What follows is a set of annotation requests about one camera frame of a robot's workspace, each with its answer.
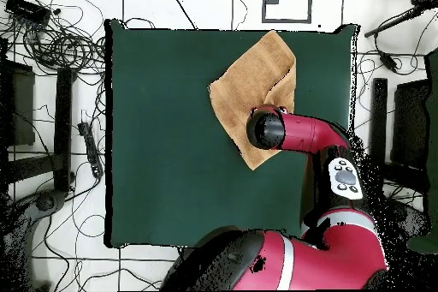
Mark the black metal frame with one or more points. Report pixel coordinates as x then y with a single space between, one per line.
378 117
63 127

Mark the black electronics box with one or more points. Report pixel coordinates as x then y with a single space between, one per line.
27 9

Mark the black tripod leg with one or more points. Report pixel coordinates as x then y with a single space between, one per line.
393 21

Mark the black stand base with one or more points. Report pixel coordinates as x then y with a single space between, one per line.
48 201

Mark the black power adapter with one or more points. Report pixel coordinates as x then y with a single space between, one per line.
388 61

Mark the dark green tablecloth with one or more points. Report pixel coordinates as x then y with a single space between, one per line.
164 134

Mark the black power strip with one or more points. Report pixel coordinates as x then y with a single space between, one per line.
90 148

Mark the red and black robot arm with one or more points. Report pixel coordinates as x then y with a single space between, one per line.
325 254

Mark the tan terry towel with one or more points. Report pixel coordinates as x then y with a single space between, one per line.
249 79

